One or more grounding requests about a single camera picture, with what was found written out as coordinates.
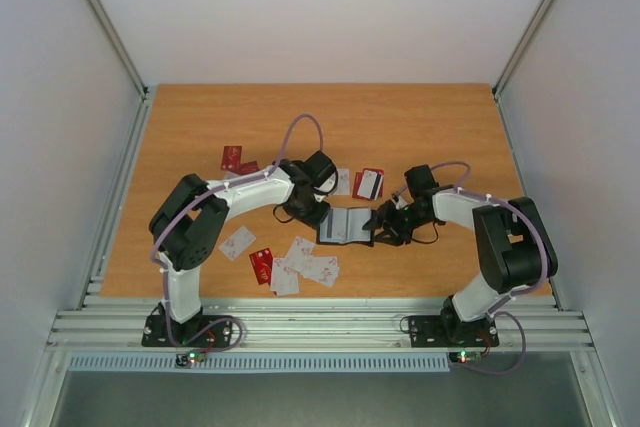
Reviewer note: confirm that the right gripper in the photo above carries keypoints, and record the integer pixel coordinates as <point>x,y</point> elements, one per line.
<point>388,220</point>

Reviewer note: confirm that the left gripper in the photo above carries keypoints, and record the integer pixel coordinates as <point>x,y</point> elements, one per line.
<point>315,220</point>

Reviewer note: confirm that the black leather card holder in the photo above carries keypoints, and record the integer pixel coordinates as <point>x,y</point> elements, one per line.
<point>344,226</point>

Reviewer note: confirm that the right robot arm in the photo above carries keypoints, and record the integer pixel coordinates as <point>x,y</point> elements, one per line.
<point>515,253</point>

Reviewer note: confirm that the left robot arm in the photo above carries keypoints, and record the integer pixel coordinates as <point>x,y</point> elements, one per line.
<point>187,226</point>

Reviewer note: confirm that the red card with white card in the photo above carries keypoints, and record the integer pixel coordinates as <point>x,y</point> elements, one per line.
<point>368,184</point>

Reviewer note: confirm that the white floral card centre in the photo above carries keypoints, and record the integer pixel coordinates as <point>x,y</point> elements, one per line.
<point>343,182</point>

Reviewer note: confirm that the white floral cards near holder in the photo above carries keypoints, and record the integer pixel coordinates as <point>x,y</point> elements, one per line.
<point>321,269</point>

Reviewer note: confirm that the red card under pile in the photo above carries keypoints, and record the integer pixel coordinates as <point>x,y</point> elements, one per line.
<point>262,262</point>

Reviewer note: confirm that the white floral card pile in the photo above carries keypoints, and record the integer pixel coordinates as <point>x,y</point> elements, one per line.
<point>285,270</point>

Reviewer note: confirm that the white floral card front left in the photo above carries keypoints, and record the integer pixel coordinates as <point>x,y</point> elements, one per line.
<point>237,243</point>

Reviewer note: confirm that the red card far left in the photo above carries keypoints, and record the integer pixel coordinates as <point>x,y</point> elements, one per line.
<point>231,158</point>

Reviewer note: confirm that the right controller board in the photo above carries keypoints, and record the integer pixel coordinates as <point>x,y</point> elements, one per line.
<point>465,356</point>

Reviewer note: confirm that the controller board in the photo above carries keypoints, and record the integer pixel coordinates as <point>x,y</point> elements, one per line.
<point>190,359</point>
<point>465,356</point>

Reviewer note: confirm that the left controller board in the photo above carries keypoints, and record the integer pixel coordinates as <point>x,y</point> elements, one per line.
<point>190,359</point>

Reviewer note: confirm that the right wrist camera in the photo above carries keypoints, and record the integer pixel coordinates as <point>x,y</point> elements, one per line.
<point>399,201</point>

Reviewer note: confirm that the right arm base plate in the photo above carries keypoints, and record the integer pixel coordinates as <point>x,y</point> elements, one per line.
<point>434,331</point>

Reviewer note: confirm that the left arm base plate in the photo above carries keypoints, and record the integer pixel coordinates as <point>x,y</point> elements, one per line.
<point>200,332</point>

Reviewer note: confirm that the aluminium table edge rail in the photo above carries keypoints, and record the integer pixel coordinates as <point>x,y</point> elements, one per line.
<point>317,324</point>

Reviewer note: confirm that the left frame post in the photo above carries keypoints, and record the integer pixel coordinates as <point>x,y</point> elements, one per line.
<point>114,39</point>

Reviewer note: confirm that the frame post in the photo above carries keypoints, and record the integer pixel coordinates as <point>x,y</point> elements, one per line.
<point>532,28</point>
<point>114,39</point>

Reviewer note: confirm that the grey slotted cable duct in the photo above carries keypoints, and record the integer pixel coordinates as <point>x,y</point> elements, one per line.
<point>264,363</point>

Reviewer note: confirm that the right frame post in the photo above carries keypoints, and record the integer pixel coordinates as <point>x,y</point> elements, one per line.
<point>532,28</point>

